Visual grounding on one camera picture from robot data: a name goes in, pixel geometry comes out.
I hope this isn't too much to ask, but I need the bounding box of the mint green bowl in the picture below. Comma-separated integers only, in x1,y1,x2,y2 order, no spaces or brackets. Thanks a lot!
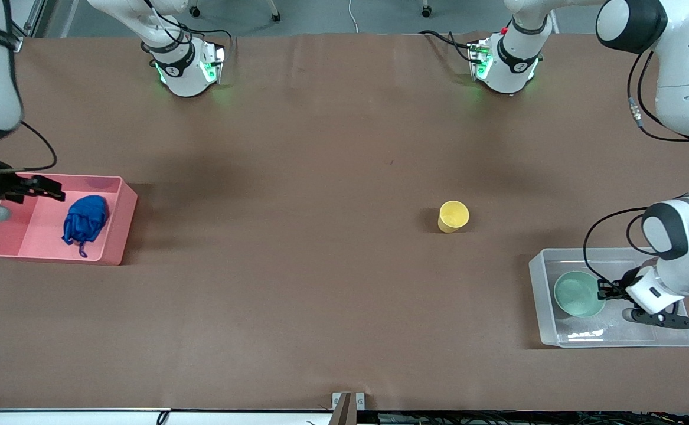
554,270,606,318

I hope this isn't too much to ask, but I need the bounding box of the blue glove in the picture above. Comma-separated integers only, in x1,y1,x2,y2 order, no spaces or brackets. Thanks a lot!
62,195,110,259

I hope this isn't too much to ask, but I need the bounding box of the yellow cup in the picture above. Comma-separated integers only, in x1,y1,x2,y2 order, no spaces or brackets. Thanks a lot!
437,201,471,234

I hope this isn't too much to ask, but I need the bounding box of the clear plastic box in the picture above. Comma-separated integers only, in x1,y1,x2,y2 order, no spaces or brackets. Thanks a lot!
528,247,689,349

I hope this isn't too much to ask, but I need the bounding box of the pink plastic box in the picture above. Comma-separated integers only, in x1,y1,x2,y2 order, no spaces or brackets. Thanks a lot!
0,172,138,266

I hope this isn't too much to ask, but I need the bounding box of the brown paper table cover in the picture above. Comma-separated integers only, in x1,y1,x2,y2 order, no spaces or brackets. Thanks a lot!
0,31,689,413

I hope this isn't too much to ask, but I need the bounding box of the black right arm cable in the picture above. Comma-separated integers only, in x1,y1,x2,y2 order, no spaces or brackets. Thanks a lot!
21,120,58,172

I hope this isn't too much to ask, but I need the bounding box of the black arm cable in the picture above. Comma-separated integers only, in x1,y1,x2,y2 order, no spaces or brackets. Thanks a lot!
21,120,58,172
583,52,689,285

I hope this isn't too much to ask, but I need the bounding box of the aluminium frame profile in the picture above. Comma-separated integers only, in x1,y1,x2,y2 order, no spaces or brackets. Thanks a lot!
9,0,47,51

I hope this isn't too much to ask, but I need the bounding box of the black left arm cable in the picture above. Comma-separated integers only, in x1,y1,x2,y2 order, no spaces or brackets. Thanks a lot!
583,52,689,285

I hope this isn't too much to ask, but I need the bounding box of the black right base cable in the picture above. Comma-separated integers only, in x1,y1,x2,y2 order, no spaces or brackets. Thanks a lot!
142,0,233,60

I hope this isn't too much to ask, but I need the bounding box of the black base cable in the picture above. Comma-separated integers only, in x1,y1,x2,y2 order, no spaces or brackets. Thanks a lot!
142,0,233,60
419,30,476,63

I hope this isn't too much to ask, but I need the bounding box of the metal table edge bracket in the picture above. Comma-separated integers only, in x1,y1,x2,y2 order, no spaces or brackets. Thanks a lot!
331,392,366,425

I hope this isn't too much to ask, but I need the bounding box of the black left base cable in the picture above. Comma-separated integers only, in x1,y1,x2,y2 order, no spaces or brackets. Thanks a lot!
419,30,476,63

